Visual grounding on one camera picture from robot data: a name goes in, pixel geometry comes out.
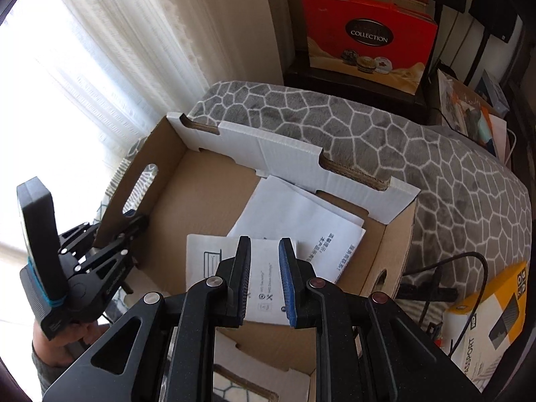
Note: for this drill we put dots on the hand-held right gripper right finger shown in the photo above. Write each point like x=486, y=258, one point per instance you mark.
x=289, y=280

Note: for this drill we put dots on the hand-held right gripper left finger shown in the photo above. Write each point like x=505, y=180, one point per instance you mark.
x=242, y=276

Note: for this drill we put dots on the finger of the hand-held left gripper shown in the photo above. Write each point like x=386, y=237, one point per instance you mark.
x=75, y=233
x=113, y=255

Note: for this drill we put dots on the white printed booklet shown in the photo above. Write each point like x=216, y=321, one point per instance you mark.
x=201, y=259

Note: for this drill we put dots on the cardboard box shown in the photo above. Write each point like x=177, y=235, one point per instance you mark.
x=201, y=201

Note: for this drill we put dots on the black adapter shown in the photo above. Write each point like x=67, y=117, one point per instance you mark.
x=418, y=291

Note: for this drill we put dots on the person's left forearm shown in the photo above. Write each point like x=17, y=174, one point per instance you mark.
x=46, y=370

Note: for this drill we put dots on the person's left hand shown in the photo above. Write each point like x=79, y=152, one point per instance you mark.
x=63, y=341

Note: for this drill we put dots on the white printed leaflet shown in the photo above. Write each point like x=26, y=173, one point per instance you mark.
x=335, y=255

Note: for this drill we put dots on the white paper sheet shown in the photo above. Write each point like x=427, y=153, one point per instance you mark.
x=284, y=205

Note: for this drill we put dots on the grey patterned blanket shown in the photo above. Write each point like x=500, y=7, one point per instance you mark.
x=377, y=142

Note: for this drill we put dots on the white sheer curtain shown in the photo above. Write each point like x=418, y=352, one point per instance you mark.
x=104, y=50

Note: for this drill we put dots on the yellow hard drive box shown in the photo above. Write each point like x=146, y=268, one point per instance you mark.
x=473, y=318

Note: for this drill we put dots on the orange white box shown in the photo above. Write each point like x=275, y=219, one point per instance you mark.
x=494, y=134

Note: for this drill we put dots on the red collection box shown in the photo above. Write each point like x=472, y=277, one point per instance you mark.
x=335, y=25

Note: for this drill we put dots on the blue white box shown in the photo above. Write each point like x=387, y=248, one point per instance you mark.
x=494, y=92

